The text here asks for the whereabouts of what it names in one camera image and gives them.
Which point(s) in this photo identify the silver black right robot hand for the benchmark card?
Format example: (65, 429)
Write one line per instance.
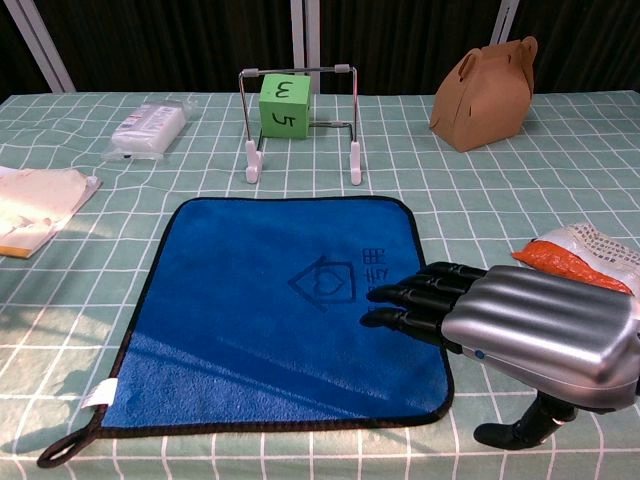
(540, 320)

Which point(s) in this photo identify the dark grey and blue cloth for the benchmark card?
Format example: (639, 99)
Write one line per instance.
(250, 300)

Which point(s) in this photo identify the green checked tablecloth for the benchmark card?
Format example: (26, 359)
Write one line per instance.
(500, 190)

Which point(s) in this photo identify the brown leather pouch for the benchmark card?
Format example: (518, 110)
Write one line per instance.
(480, 100)

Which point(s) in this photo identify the green number card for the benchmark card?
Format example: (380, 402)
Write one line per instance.
(285, 107)

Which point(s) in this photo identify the white packet in clear plastic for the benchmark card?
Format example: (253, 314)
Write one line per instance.
(147, 127)

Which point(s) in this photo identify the black curtain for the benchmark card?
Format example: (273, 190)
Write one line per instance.
(175, 40)

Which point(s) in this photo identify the cream paper package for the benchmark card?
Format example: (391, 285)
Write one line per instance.
(35, 205)

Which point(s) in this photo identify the white frame post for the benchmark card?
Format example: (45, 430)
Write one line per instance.
(505, 20)
(47, 50)
(305, 35)

